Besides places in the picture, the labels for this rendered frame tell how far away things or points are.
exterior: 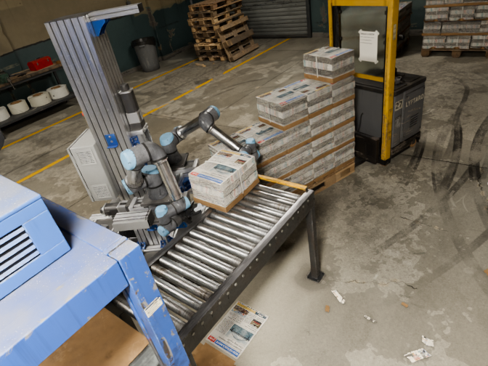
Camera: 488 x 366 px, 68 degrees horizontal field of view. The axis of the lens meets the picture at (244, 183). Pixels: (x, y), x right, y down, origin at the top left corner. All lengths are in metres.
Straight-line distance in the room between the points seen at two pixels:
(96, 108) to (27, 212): 1.65
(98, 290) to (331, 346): 1.82
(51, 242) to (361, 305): 2.15
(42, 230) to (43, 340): 0.28
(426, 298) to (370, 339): 0.53
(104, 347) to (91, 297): 0.86
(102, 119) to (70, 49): 0.47
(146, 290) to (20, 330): 0.34
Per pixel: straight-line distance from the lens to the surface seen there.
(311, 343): 2.60
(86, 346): 1.96
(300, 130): 3.30
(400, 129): 4.22
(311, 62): 3.58
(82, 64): 2.59
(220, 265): 2.01
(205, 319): 1.84
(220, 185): 2.21
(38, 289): 1.12
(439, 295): 2.93
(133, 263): 1.09
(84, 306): 1.06
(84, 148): 2.79
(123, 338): 1.89
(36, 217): 1.10
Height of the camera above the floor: 2.19
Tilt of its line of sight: 32 degrees down
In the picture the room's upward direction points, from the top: 11 degrees counter-clockwise
